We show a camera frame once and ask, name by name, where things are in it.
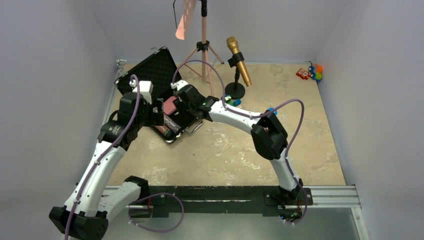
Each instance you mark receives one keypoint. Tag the black microphone desk stand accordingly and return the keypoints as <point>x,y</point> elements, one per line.
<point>235,89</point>

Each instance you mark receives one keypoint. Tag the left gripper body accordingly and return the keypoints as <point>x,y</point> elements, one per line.
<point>146,118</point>

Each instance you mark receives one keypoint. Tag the black aluminium poker case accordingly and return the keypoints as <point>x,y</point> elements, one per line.
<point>159,68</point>

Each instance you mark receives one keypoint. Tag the pink playing card deck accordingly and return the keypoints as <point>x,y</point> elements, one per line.
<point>169,106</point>

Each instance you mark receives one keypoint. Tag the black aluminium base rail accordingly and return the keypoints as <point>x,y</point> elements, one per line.
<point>342,203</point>

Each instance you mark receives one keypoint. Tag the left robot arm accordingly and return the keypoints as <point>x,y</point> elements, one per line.
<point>86,214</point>

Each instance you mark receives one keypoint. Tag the pink tripod music stand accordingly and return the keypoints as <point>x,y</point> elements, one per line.
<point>203,46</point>

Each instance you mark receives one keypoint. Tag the green blue toy brick block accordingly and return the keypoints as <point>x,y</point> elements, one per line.
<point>232,102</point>

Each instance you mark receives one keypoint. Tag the blue small blind button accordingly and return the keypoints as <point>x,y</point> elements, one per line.
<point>272,110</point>

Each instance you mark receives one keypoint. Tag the red toy number car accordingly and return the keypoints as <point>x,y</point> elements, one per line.
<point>303,74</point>

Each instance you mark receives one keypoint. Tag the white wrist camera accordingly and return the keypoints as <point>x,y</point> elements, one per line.
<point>177,86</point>
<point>145,89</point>

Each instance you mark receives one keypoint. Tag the blue orange chip row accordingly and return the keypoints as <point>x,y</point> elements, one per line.
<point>171,124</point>

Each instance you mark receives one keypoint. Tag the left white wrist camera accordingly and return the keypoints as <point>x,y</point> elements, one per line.
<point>145,89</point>

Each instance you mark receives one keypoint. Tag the blue orange toy car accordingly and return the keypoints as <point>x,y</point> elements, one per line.
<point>315,72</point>

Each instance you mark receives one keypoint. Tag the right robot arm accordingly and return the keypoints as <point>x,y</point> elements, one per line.
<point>269,137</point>

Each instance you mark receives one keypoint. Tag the green red chip row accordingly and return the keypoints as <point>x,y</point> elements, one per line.
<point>164,131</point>

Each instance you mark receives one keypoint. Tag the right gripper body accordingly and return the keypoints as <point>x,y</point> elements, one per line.
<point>186,111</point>

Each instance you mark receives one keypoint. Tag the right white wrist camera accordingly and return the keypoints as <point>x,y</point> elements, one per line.
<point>177,86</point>

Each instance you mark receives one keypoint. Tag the gold microphone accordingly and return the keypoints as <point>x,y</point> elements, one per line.
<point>238,59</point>

